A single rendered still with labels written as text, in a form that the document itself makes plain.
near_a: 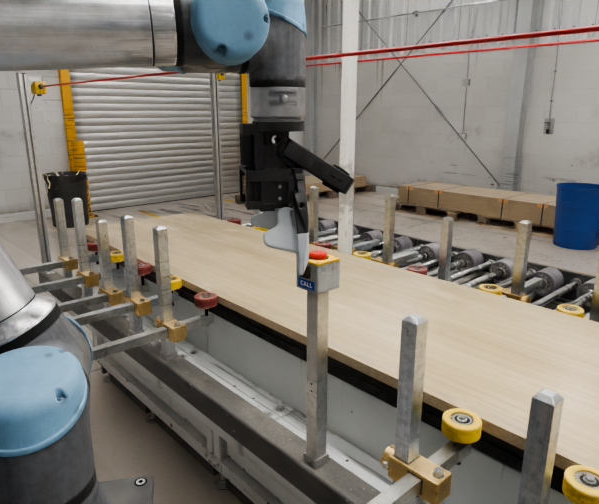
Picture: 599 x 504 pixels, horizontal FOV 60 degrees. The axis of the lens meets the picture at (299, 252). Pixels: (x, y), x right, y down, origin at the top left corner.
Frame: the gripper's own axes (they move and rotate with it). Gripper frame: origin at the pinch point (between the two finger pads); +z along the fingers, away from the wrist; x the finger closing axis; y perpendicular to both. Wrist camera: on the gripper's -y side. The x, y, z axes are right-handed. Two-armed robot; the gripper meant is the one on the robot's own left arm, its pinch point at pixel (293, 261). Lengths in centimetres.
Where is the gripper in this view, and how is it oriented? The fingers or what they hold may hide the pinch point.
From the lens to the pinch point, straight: 75.9
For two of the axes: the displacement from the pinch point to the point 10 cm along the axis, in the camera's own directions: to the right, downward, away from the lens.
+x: 2.3, 2.6, -9.4
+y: -9.7, 0.6, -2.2
